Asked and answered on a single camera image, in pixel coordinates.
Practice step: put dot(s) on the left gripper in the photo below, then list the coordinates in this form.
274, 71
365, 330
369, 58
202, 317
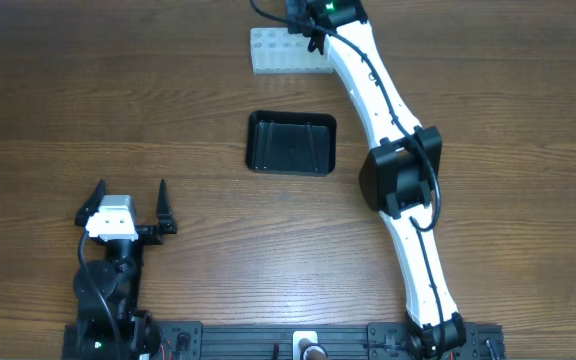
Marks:
150, 235

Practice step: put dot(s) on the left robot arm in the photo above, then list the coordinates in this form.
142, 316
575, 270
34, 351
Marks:
100, 287

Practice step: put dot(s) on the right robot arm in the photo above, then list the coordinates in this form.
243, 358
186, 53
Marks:
378, 90

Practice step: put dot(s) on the black tray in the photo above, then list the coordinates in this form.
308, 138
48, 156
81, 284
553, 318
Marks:
290, 147

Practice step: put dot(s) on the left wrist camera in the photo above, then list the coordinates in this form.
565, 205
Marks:
113, 220

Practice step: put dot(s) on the mounting rail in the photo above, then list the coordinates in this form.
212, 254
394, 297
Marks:
248, 342

